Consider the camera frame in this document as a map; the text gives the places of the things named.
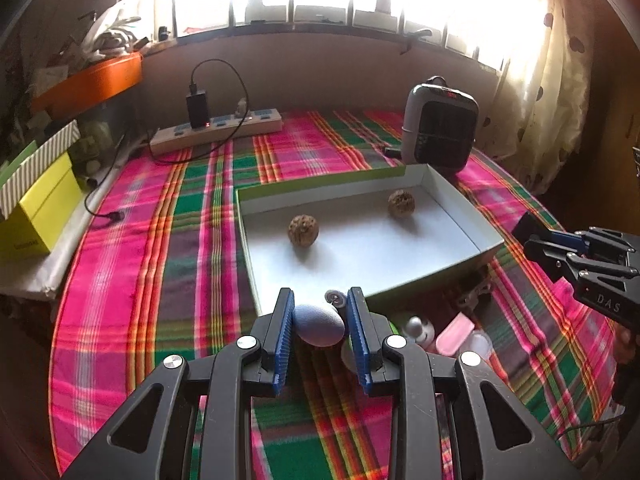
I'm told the striped box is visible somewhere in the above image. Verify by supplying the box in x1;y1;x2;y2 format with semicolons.
0;120;81;221

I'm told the yellow box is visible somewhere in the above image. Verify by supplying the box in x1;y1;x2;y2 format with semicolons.
0;152;84;262

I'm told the clear plastic cap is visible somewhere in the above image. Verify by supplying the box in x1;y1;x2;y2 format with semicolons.
467;332;494;362

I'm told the black charger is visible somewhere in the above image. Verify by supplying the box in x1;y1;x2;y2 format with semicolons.
186;91;210;130

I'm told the brown walnut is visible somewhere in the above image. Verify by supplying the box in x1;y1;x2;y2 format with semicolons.
388;189;417;219
287;214;320;249

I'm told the black window hook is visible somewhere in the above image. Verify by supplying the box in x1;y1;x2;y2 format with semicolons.
399;29;434;57

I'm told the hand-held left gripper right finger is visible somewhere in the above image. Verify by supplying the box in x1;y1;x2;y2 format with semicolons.
347;287;583;480

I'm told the white cardboard box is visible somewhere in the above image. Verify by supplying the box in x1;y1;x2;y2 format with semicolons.
235;162;506;317

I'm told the cream dotted curtain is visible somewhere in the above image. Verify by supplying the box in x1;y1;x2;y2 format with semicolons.
477;0;603;197

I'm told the grey and black heater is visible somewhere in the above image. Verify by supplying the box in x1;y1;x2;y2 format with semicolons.
402;76;480;175

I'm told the pink plastic case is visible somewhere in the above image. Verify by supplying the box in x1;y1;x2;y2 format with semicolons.
435;317;475;357

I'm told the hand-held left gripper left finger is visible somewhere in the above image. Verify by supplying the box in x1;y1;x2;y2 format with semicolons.
60;287;296;480

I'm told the thin black cable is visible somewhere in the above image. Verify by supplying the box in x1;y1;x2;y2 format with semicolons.
554;404;627;439

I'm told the person's right hand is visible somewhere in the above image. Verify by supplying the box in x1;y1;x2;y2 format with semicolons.
614;327;640;367

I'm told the black charger cable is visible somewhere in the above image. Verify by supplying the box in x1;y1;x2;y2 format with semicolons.
84;59;249;222

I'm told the white plastic bag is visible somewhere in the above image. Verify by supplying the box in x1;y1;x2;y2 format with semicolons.
80;0;144;62

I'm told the pink green plaid cloth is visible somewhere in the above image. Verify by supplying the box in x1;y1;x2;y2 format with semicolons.
50;109;622;480

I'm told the blue-grey egg-shaped sponge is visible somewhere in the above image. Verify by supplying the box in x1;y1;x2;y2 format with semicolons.
292;304;347;347

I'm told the beige power strip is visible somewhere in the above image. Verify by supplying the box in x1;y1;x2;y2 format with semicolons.
150;107;284;156

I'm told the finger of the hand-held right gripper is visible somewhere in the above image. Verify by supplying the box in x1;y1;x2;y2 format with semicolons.
523;239;581;283
514;211;588;256

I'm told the green patterned container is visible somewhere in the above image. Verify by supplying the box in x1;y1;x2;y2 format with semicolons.
74;94;142;177

